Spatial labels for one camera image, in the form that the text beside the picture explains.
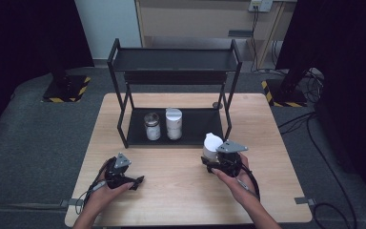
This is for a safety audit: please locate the black cable from socket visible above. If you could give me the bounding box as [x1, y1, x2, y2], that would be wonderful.
[250, 6, 261, 73]

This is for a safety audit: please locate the hand-held gripper cable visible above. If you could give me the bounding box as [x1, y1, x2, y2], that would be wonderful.
[73, 160, 111, 216]
[234, 157, 262, 202]

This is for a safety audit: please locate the left hand-held gripper cable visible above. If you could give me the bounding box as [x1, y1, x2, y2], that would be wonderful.
[73, 160, 111, 216]

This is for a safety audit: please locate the person's left hand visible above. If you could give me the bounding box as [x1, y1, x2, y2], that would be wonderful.
[83, 160, 135, 219]

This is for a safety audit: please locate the long black floor cable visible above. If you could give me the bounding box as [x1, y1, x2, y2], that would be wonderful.
[277, 110, 359, 229]

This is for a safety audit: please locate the black stand with striped base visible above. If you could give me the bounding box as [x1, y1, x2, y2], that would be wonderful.
[41, 60, 92, 104]
[260, 66, 314, 109]

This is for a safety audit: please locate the glass jar with silver lid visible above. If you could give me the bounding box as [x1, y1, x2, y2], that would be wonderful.
[143, 112, 162, 142]

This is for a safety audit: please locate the white wall socket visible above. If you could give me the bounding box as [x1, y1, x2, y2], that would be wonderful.
[248, 0, 274, 13]

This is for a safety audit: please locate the grey tape strip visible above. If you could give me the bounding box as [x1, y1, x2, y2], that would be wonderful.
[59, 198, 84, 208]
[294, 197, 316, 206]

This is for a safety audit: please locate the tangle of floor cables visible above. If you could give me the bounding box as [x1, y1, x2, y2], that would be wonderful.
[301, 67, 326, 105]

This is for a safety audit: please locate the black two-tier metal rack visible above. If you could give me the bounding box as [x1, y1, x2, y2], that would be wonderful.
[107, 37, 243, 150]

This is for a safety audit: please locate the dark curtain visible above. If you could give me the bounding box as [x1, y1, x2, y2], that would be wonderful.
[275, 0, 366, 199]
[0, 0, 95, 146]

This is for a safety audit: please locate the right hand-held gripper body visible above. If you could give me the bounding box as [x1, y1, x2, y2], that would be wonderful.
[213, 139, 250, 178]

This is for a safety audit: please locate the person's right hand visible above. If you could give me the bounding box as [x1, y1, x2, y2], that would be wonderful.
[211, 152, 262, 207]

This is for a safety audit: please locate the right hand-held gripper cable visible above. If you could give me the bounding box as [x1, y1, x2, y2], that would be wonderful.
[234, 157, 262, 202]

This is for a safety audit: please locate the yellow-filled jar with white lid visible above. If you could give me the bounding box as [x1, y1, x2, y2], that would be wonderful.
[201, 132, 225, 162]

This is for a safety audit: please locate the light wooden cabinet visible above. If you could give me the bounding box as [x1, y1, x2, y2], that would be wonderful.
[134, 0, 298, 71]

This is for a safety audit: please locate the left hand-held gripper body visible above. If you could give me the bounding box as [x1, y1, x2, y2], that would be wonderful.
[103, 152, 135, 190]

